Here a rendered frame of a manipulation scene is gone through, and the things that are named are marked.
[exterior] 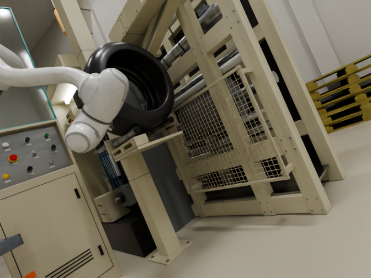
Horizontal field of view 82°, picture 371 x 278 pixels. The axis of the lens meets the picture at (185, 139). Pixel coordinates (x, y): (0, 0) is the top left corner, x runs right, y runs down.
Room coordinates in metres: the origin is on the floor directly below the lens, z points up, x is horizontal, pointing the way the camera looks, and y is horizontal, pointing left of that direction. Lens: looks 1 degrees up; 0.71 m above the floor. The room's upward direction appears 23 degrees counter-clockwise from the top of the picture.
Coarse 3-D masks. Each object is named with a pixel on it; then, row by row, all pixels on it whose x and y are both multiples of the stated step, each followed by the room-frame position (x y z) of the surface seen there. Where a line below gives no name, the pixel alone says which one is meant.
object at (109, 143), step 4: (120, 136) 1.55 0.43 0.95; (152, 136) 1.72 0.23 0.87; (108, 140) 1.49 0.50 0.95; (112, 140) 1.50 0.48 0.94; (128, 140) 1.58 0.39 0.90; (108, 144) 1.48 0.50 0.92; (112, 144) 1.49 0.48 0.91; (108, 148) 1.47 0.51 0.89; (112, 148) 1.49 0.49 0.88; (108, 152) 1.48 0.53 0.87
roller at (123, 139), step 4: (132, 128) 1.26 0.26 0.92; (136, 128) 1.25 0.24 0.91; (128, 132) 1.30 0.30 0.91; (132, 132) 1.26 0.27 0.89; (136, 132) 1.25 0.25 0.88; (124, 136) 1.34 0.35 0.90; (128, 136) 1.31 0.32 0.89; (132, 136) 1.30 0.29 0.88; (116, 140) 1.44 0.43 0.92; (120, 140) 1.39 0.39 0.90; (124, 140) 1.37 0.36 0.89; (116, 144) 1.45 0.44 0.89; (120, 144) 1.43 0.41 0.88
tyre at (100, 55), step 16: (112, 48) 1.26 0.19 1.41; (128, 48) 1.33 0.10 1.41; (96, 64) 1.18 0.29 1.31; (112, 64) 1.54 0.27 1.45; (128, 64) 1.60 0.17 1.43; (144, 64) 1.58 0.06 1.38; (160, 64) 1.48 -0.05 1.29; (144, 80) 1.68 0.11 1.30; (160, 80) 1.61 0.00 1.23; (144, 96) 1.69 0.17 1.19; (160, 96) 1.66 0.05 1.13; (128, 112) 1.22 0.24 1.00; (144, 112) 1.28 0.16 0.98; (160, 112) 1.36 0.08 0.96; (128, 128) 1.29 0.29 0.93; (144, 128) 1.33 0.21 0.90
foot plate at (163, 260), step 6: (180, 240) 1.74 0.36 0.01; (186, 240) 1.70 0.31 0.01; (186, 246) 1.61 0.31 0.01; (156, 252) 1.72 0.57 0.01; (174, 252) 1.59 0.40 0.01; (180, 252) 1.56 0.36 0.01; (150, 258) 1.66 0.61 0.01; (156, 258) 1.62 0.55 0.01; (162, 258) 1.58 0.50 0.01; (168, 258) 1.54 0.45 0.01; (174, 258) 1.51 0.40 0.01; (168, 264) 1.47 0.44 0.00
